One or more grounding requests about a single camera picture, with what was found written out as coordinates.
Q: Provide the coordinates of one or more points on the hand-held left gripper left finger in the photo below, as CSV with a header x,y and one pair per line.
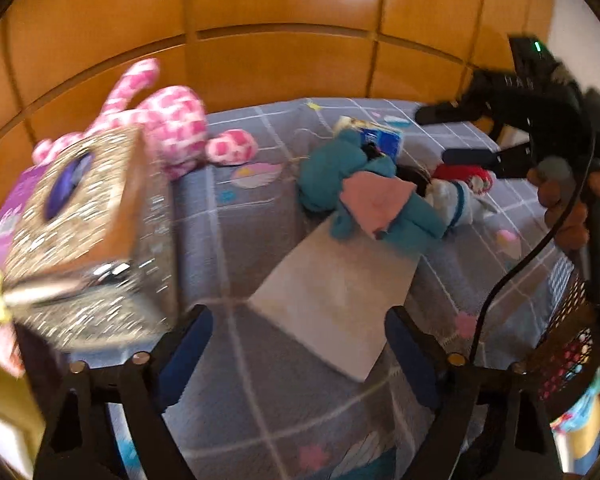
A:
x,y
187,355

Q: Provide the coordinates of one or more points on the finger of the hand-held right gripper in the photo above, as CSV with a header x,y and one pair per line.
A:
x,y
482,159
442,112

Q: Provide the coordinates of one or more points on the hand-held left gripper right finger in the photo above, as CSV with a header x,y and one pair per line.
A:
x,y
411,357

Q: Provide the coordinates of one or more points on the blue tissue pack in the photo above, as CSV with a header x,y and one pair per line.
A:
x,y
380,139

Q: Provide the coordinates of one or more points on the white towel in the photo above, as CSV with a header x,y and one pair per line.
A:
x,y
330,295

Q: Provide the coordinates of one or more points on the person's right hand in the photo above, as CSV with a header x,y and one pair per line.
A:
x,y
562,210

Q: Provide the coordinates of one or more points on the red and white doll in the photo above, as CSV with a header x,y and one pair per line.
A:
x,y
462,180

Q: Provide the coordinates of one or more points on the grey checked bed sheet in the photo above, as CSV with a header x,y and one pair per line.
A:
x,y
280,410

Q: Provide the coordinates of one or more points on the pink cloth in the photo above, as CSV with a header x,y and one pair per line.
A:
x,y
375,200

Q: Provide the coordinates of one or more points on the teal plush toy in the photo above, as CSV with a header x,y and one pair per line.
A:
x,y
325,175

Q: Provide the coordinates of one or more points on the gold sequined box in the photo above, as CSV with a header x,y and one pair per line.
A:
x,y
90,240

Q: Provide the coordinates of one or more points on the brown mesh basket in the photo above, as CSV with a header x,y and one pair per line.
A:
x,y
565,330

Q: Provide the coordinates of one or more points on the colourful cloth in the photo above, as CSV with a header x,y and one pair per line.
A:
x,y
580,407

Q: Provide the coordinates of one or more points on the yellow cloth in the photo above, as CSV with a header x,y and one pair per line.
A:
x,y
7,400

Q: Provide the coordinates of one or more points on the wooden wardrobe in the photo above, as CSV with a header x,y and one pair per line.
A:
x,y
280,20

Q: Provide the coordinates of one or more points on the pink spotted plush toy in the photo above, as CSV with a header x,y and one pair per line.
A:
x,y
172,120

